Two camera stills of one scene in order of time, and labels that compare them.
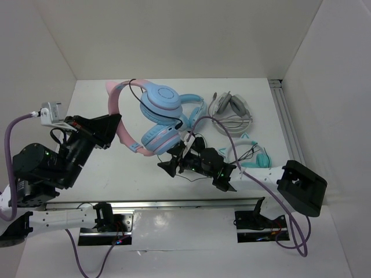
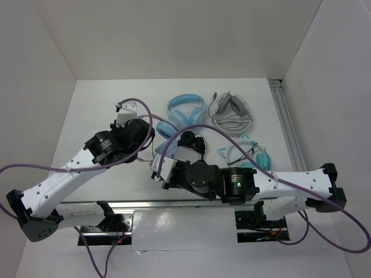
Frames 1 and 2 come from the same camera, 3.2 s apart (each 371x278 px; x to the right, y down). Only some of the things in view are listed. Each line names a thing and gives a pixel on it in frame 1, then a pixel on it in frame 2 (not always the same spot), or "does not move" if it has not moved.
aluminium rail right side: [284, 116] does not move
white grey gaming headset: [232, 112] does not move
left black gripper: [100, 130] to [115, 129]
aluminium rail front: [189, 204] does not move
